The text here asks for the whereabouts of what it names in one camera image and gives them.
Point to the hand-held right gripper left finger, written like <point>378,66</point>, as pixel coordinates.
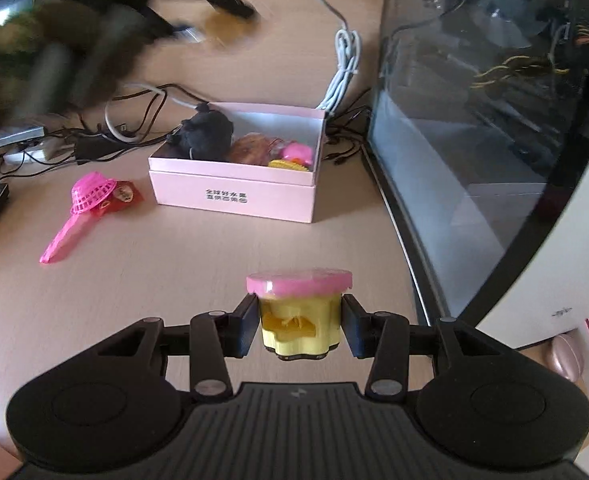
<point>247,325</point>

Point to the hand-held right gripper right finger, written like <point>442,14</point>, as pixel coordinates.
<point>354,327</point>

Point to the yellow toy with pink lid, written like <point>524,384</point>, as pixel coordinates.
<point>299,322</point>

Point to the black plush toy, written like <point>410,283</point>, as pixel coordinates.
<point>204,132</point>

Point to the pink cardboard box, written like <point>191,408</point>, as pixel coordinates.
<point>234,195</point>

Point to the bread bun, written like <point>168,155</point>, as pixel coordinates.
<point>249,150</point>

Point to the pink and yellow toy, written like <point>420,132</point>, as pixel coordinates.
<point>297,154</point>

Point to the black power adapter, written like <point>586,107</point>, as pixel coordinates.
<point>97,149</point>

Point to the white power strip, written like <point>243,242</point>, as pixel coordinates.
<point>29,152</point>

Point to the black computer monitor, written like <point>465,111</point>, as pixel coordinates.
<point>9,140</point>

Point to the pink plastic strainer ladle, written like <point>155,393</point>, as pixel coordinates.
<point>92,192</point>

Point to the red snack packet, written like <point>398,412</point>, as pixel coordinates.
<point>127,197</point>

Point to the rose gold round object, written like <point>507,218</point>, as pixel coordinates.
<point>568,357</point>

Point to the computer case with glass panel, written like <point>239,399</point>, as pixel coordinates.
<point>474,135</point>

